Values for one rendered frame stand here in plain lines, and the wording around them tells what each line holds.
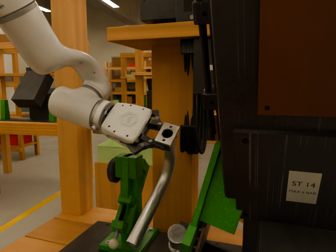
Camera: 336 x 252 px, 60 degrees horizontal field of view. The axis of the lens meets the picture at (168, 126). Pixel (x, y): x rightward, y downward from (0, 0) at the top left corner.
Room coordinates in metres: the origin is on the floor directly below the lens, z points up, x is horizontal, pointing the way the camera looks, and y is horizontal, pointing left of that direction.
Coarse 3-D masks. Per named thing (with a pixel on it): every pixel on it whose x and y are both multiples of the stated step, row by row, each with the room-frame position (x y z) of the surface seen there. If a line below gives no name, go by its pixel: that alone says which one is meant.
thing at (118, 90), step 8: (144, 64) 10.31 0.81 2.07; (112, 80) 10.53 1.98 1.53; (120, 80) 10.47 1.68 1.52; (128, 80) 10.40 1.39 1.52; (144, 80) 10.27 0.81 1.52; (112, 88) 11.09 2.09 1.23; (120, 88) 10.59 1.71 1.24; (128, 88) 10.86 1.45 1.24; (144, 88) 10.32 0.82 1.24; (112, 96) 11.07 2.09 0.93; (128, 96) 10.52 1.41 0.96
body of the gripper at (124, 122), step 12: (108, 108) 0.70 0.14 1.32; (120, 108) 0.71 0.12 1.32; (132, 108) 0.71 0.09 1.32; (144, 108) 0.71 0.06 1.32; (108, 120) 0.69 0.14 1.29; (120, 120) 0.69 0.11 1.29; (132, 120) 0.69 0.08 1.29; (144, 120) 0.68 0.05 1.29; (108, 132) 0.68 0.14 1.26; (120, 132) 0.67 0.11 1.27; (132, 132) 0.66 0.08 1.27; (144, 132) 0.70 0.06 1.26
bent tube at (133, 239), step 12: (168, 132) 0.68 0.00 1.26; (168, 144) 0.64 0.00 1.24; (168, 156) 0.71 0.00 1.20; (168, 168) 0.72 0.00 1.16; (168, 180) 0.72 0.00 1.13; (156, 192) 0.69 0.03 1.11; (156, 204) 0.68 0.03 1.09; (144, 216) 0.65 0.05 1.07; (144, 228) 0.63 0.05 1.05; (132, 240) 0.61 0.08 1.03
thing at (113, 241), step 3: (117, 231) 0.76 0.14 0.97; (114, 234) 0.75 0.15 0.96; (117, 234) 0.75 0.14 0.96; (114, 237) 0.75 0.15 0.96; (117, 237) 0.75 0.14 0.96; (111, 240) 0.74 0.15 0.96; (114, 240) 0.74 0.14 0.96; (117, 240) 0.74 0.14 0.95; (108, 243) 0.74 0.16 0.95; (111, 243) 0.73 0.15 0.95; (114, 243) 0.73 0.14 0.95; (117, 243) 0.74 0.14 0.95; (111, 246) 0.73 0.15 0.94; (114, 246) 0.73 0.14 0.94; (117, 246) 0.74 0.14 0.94
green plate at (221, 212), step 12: (216, 144) 0.51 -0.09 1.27; (216, 156) 0.51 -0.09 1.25; (216, 168) 0.52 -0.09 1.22; (204, 180) 0.51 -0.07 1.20; (216, 180) 0.52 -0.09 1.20; (204, 192) 0.51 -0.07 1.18; (216, 192) 0.52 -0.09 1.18; (204, 204) 0.53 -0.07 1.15; (216, 204) 0.52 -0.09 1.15; (228, 204) 0.51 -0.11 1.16; (204, 216) 0.53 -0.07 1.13; (216, 216) 0.52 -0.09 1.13; (228, 216) 0.51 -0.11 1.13; (228, 228) 0.51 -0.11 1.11
